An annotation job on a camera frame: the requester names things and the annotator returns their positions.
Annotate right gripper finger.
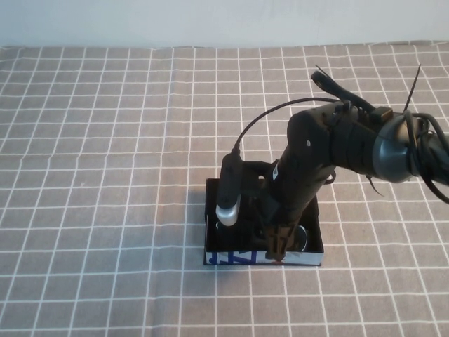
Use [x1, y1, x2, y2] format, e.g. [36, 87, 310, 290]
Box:
[264, 226, 282, 261]
[281, 225, 295, 254]

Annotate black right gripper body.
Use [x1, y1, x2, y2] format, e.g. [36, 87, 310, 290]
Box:
[260, 147, 337, 229]

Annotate black sunglasses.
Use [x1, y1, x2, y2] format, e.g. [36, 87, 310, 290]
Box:
[214, 220, 310, 252]

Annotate black printed glasses case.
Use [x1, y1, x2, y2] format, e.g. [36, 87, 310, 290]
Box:
[202, 178, 325, 267]

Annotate black zip tie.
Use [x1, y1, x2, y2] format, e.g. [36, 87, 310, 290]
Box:
[402, 64, 422, 114]

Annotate grey white checked tablecloth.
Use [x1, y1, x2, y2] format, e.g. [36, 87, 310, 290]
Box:
[0, 41, 449, 337]

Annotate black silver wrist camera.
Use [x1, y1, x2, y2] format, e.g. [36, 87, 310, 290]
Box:
[214, 152, 243, 227]

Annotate black camera cable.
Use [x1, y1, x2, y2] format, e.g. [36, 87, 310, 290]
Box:
[232, 97, 348, 156]

